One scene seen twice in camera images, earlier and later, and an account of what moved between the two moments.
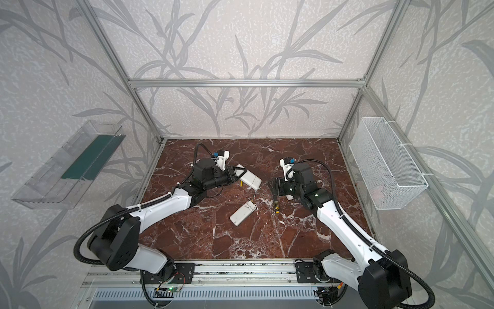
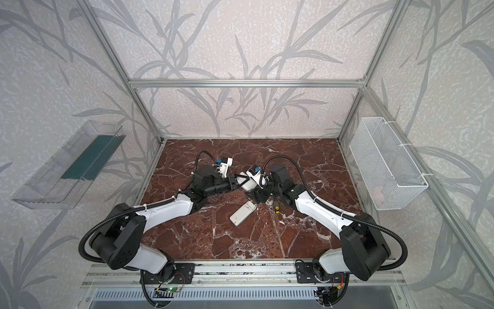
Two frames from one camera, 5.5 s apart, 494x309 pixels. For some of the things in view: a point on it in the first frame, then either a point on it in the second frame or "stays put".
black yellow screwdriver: x=276 y=205 stays put
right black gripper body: x=276 y=186 -> x=258 y=194
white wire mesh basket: x=390 y=180 stays put
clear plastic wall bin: x=60 y=184 stays put
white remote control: x=242 y=212 stays put
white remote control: x=287 y=163 -> x=255 y=171
